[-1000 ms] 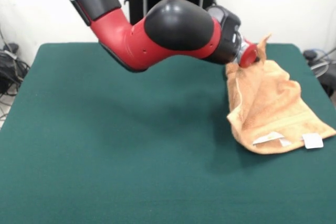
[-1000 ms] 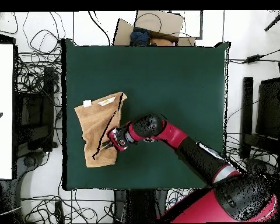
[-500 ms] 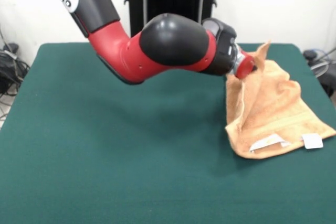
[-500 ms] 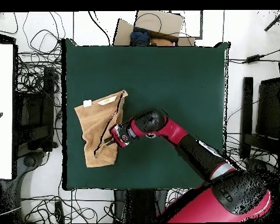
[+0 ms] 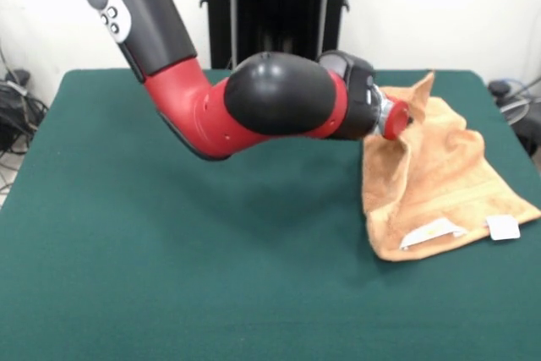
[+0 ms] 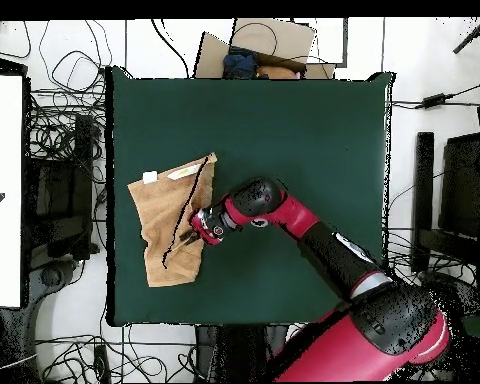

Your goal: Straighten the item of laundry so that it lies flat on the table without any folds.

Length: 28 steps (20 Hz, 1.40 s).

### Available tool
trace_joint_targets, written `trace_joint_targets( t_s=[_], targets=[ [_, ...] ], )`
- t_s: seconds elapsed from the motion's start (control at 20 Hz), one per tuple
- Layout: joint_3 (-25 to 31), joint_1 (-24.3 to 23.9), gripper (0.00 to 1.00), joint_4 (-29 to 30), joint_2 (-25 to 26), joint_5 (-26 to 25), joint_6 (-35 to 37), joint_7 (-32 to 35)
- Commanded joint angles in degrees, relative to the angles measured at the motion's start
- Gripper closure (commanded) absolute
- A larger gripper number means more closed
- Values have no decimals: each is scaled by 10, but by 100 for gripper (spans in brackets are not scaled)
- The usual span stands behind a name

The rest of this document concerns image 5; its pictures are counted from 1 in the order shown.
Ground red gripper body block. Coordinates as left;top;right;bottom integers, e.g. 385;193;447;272
381;99;412;141

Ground orange terry towel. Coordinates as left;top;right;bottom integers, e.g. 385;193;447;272
361;69;541;261

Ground black upright stand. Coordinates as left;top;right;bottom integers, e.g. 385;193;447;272
198;0;352;70

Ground dark green table cloth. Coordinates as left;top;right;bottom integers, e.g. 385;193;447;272
0;68;541;361

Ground tangle of black cables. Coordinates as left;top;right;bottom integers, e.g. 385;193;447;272
0;39;50;193
488;77;541;159

